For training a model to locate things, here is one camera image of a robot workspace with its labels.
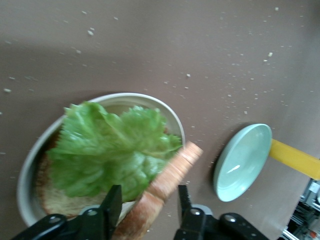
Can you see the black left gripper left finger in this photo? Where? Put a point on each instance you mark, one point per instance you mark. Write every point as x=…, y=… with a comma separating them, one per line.
x=95, y=225

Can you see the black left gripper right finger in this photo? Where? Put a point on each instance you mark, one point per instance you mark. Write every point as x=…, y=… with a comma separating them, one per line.
x=200, y=227

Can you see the brown bread slice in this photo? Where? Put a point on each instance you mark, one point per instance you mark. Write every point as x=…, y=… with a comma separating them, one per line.
x=57, y=202
x=170, y=175

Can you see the green lettuce leaf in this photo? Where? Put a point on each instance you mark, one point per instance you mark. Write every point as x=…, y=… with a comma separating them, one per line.
x=105, y=150

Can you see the yellow squeeze bottle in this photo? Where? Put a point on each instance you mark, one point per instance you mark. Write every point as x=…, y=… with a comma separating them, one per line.
x=292, y=157

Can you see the mint green plate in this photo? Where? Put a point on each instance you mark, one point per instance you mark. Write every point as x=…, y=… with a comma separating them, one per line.
x=240, y=162

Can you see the beige plate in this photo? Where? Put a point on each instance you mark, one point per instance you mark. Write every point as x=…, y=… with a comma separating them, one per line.
x=27, y=175

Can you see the brown tablecloth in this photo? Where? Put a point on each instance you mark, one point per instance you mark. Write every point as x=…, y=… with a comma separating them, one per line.
x=175, y=50

